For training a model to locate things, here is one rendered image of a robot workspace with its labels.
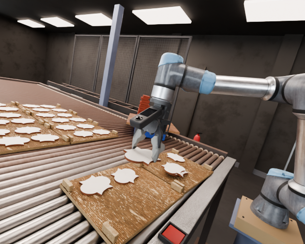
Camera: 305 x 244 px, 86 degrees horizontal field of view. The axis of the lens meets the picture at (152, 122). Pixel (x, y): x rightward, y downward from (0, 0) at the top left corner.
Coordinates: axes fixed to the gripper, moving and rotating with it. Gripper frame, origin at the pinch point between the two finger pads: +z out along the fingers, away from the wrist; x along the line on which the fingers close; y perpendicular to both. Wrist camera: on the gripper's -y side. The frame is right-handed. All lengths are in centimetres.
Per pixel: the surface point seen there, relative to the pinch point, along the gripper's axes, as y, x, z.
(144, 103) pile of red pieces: 83, 76, -12
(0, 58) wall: 133, 1036, -11
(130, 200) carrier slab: 3.3, 1.9, 20.6
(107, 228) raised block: -13.5, -4.9, 19.2
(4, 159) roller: -24, 57, 25
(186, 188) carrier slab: 32.4, -8.1, 18.6
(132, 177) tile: 14.0, 12.5, 19.1
